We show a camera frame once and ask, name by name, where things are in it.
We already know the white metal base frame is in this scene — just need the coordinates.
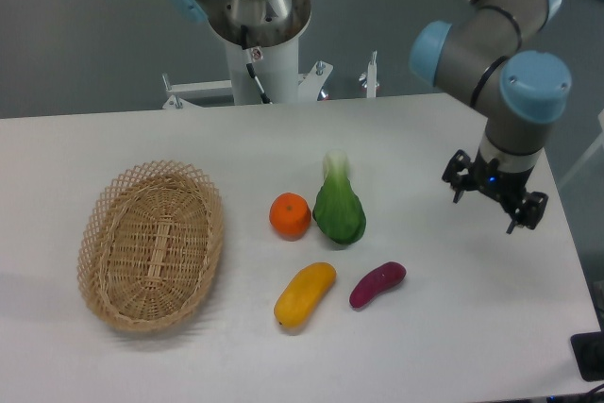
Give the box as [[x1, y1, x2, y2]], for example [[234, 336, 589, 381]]
[[161, 50, 380, 109]]

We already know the purple sweet potato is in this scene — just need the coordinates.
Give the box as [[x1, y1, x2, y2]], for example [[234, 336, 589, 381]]
[[349, 261, 407, 310]]

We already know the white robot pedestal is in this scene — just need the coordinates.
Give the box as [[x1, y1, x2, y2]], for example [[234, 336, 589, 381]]
[[207, 0, 313, 106]]

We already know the oval wicker basket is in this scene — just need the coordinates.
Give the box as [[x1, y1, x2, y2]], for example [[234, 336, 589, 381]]
[[77, 160, 224, 333]]

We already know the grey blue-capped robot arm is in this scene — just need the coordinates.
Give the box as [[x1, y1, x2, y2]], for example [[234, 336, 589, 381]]
[[170, 0, 572, 229]]

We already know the black device at table edge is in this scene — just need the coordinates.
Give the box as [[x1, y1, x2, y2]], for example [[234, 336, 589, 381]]
[[570, 331, 603, 382]]

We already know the yellow mango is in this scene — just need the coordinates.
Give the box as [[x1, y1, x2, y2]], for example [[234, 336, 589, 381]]
[[274, 262, 337, 329]]

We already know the black cable on pedestal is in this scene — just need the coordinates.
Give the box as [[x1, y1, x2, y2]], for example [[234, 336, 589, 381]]
[[239, 24, 274, 105]]

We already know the green bok choy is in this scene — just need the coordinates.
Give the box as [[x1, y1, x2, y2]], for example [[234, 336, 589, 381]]
[[312, 150, 366, 245]]

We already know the orange fruit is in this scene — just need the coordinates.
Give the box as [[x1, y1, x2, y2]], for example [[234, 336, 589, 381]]
[[269, 193, 311, 240]]

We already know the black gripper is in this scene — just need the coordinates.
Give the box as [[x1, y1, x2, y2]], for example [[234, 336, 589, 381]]
[[442, 150, 548, 234]]

